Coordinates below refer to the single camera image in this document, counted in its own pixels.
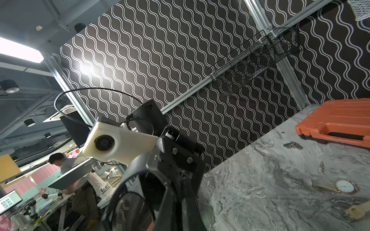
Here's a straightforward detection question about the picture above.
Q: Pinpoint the small metal clasp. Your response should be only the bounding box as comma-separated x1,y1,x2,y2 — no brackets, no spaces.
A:
283,141,303,150

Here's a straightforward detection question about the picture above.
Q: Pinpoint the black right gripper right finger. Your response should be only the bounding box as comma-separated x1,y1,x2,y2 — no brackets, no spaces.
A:
181,177,206,231

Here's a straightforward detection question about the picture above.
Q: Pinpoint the white dial watch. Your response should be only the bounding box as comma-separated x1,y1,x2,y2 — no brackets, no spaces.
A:
312,180,358,194

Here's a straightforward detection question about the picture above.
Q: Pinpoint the red plastic tool case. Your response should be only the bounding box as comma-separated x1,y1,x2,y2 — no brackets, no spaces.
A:
295,98,370,149

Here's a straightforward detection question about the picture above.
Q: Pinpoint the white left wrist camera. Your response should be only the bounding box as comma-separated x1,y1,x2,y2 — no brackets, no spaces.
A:
82,116,159,166

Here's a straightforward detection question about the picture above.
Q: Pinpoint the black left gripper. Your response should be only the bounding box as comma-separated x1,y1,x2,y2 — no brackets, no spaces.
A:
127,136,205,202

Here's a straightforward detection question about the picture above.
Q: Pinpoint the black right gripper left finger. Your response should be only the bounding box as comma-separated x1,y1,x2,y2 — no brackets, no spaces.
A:
153,182,181,231

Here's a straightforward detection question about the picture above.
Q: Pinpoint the black wire basket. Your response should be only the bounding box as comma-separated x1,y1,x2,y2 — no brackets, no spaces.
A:
210,26,301,95

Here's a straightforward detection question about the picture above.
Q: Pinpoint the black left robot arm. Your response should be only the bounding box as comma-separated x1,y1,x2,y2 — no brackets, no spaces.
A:
57,99,205,194

